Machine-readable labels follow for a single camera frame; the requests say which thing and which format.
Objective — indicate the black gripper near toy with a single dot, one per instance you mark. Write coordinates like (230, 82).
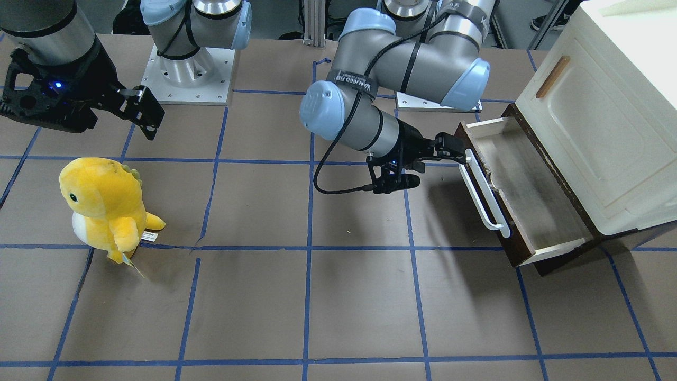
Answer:
(97, 77)

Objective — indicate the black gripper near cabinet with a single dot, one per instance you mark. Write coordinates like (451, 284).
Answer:
(410, 140)

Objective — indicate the white drawer handle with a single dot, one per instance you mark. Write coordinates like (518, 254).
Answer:
(483, 196)

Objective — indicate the dark brown wooden drawer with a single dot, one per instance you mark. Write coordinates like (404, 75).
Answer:
(550, 228)

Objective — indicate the grey robot arm near cabinet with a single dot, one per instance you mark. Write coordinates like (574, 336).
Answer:
(426, 49)

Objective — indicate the grey robot arm near toy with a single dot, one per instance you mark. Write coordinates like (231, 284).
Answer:
(58, 32)

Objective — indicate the yellow plush dinosaur toy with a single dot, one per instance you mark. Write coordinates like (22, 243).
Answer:
(107, 206)

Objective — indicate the cream plastic cabinet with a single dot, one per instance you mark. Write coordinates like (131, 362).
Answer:
(608, 122)

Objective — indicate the wooden cabinet door handle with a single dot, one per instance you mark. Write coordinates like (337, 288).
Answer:
(552, 77)

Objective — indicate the aluminium frame post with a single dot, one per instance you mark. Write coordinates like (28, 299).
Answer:
(314, 23)

